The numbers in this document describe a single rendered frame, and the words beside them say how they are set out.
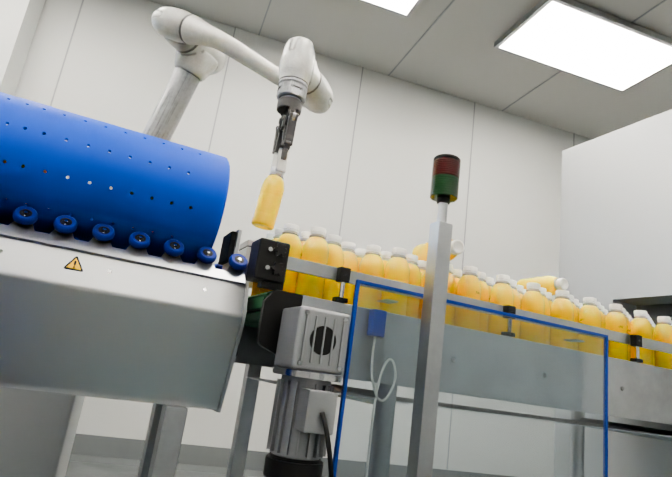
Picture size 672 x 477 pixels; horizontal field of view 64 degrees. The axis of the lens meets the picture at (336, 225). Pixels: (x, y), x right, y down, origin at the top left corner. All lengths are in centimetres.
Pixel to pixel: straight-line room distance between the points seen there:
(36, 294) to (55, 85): 346
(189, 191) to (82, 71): 341
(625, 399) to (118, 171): 149
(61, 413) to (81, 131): 88
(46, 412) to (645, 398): 174
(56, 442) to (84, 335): 65
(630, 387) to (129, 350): 138
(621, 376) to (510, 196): 364
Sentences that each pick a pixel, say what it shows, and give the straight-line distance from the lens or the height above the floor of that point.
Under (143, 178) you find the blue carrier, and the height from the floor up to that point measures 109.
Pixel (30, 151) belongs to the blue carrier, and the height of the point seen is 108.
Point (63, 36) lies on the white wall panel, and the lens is 476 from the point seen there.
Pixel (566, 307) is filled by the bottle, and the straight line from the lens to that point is 177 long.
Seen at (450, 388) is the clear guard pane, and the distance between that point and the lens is 135.
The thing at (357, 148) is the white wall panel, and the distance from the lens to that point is 470.
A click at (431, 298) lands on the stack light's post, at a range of 119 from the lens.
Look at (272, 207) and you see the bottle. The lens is 154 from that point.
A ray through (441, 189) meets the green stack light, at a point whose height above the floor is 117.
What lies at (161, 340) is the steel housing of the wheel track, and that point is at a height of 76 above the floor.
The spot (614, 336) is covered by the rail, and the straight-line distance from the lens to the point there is 185.
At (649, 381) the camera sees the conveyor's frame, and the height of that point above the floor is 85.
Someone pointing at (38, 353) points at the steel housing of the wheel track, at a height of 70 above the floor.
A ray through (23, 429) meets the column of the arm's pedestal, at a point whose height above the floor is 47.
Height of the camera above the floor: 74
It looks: 15 degrees up
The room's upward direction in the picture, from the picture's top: 8 degrees clockwise
